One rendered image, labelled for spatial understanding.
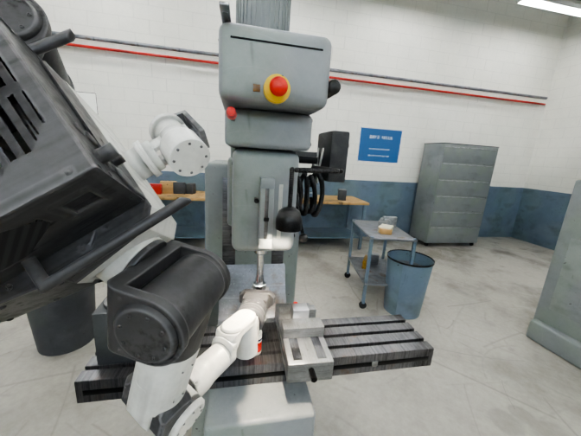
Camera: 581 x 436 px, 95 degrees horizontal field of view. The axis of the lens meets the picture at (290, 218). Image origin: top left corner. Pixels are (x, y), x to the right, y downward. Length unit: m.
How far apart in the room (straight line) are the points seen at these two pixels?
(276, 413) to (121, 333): 0.71
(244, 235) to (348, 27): 5.30
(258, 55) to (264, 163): 0.27
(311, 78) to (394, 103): 5.32
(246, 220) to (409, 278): 2.39
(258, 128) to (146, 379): 0.59
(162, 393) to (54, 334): 2.32
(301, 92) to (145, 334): 0.57
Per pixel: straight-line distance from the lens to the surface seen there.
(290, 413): 1.03
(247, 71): 0.68
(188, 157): 0.46
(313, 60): 0.71
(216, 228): 1.31
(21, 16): 0.57
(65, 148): 0.30
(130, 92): 5.43
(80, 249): 0.40
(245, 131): 0.76
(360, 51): 5.84
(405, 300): 3.13
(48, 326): 2.78
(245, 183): 0.80
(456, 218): 6.20
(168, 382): 0.51
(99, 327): 1.08
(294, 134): 0.77
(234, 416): 1.02
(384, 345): 1.21
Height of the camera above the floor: 1.62
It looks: 13 degrees down
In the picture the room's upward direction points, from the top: 4 degrees clockwise
